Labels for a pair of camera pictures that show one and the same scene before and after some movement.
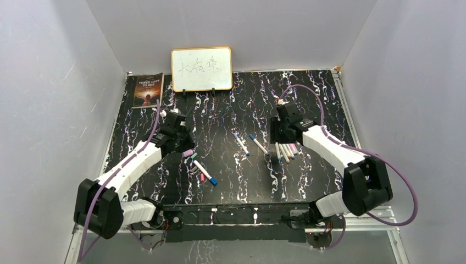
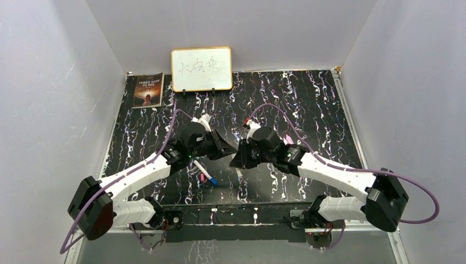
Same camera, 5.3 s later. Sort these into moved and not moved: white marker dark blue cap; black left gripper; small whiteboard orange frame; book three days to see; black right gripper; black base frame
Moved: black left gripper; black right gripper
Not moved: black base frame; book three days to see; small whiteboard orange frame; white marker dark blue cap
